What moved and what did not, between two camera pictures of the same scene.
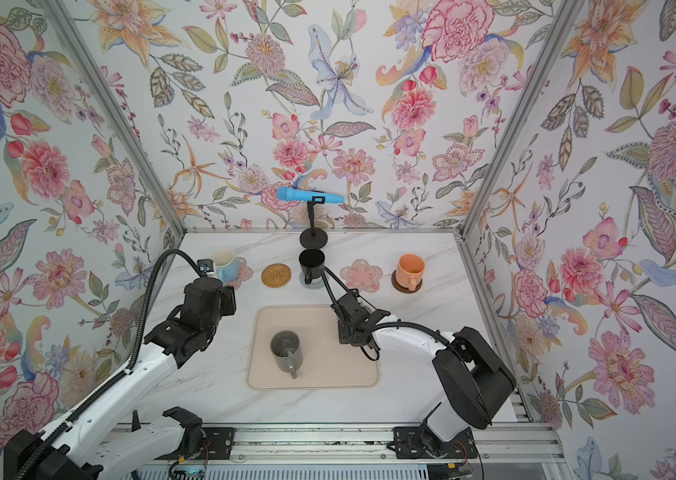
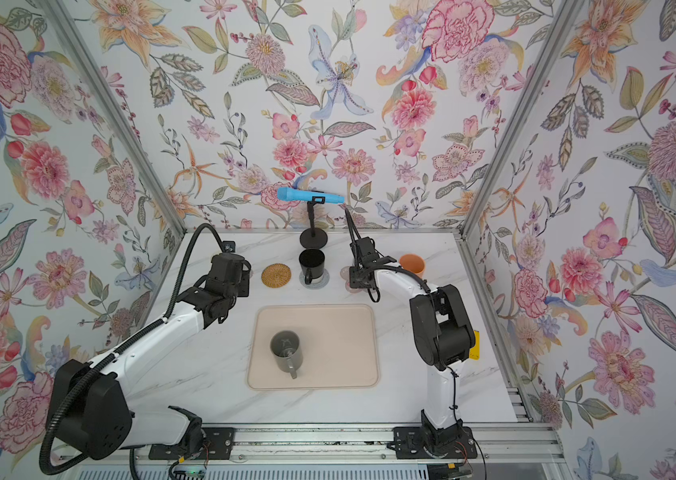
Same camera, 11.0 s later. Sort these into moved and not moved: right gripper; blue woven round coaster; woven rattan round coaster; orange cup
Moved: right gripper
Not moved: woven rattan round coaster; orange cup; blue woven round coaster
